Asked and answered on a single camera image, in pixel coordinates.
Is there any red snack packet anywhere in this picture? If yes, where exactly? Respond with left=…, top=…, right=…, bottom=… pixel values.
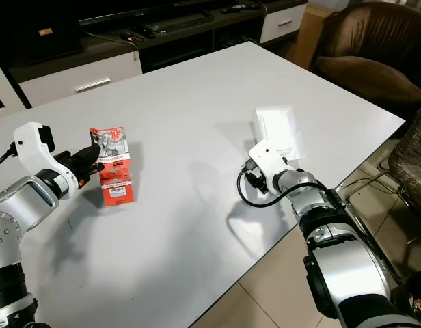
left=89, top=126, right=137, bottom=206

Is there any wide white cabinet drawer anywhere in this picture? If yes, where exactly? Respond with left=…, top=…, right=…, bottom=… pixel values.
left=17, top=52, right=143, bottom=109

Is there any dark television cabinet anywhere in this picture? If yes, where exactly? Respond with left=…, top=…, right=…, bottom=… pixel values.
left=0, top=0, right=308, bottom=86

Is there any grey woven chair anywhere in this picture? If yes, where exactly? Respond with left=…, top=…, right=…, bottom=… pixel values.
left=390, top=118, right=421, bottom=230

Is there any small white cabinet drawer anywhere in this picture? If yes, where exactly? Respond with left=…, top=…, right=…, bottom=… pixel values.
left=259, top=2, right=308, bottom=44

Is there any brown leather armchair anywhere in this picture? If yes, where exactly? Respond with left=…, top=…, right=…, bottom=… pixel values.
left=309, top=1, right=421, bottom=105

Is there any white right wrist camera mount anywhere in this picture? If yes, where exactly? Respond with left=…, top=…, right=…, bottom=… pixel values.
left=248, top=139, right=298, bottom=190

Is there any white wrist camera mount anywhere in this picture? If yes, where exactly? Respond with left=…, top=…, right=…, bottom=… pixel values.
left=13, top=122, right=80, bottom=197
left=248, top=139, right=298, bottom=190

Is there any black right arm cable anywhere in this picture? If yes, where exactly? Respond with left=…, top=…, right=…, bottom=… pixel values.
left=236, top=167, right=334, bottom=208

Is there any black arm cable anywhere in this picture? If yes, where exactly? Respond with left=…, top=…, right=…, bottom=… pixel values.
left=0, top=147, right=18, bottom=172
left=236, top=167, right=334, bottom=208

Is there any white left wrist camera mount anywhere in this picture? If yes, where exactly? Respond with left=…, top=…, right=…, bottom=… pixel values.
left=13, top=122, right=80, bottom=197

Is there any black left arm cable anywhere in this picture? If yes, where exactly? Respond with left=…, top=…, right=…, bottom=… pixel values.
left=0, top=147, right=18, bottom=172

